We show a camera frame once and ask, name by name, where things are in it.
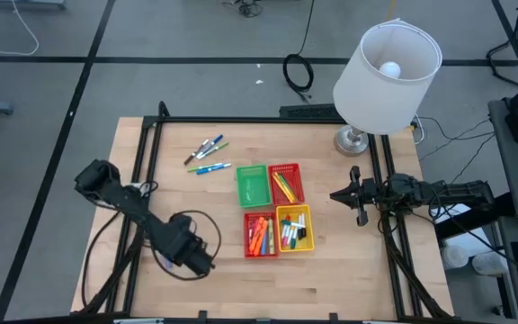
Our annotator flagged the tangled black cable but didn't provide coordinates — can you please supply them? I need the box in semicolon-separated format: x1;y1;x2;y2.
221;0;265;19

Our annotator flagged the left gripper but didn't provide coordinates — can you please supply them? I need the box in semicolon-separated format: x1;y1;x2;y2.
168;224;216;277

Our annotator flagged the white paper roll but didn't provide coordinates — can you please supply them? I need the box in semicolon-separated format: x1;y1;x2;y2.
471;250;508;277
440;244;470;271

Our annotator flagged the green capped thin marker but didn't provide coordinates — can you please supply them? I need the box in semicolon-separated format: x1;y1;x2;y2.
186;162;225;174

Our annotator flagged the yellow thin marker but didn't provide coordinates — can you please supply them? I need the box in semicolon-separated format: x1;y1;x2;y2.
272;172;296;204

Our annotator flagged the coiled black floor cable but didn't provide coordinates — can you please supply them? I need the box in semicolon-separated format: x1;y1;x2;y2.
281;0;317;104

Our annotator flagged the black aluminium table frame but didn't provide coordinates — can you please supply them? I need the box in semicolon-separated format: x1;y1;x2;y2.
69;100;456;324

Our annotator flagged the red plastic basket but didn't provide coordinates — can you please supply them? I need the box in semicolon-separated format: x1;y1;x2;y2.
243;211;281;259
267;162;306;206

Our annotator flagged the brown capped thin marker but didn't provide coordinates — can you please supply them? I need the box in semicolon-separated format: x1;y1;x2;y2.
183;139;210;167

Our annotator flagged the green plastic basket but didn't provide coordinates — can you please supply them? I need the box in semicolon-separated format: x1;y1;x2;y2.
235;163;273;209

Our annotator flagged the white floor cable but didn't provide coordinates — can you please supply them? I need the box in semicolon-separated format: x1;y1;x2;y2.
0;0;41;58

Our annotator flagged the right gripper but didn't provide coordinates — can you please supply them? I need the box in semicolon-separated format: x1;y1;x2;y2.
328;164;393;227

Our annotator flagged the thin black floor cable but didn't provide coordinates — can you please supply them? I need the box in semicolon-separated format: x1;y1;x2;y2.
415;115;497;175

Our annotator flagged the orange thin marker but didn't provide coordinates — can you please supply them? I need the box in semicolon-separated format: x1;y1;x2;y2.
275;172;298;203

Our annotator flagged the blue capped thin marker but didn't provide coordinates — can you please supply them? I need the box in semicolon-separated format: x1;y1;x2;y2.
194;134;225;158

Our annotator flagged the table lamp white shade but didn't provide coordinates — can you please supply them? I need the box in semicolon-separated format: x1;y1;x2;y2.
332;17;444;158

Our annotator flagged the black bar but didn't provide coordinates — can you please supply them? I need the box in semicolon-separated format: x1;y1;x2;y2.
433;192;517;240

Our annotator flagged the yellow plastic basket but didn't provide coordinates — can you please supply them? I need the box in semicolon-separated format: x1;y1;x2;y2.
275;203;316;253

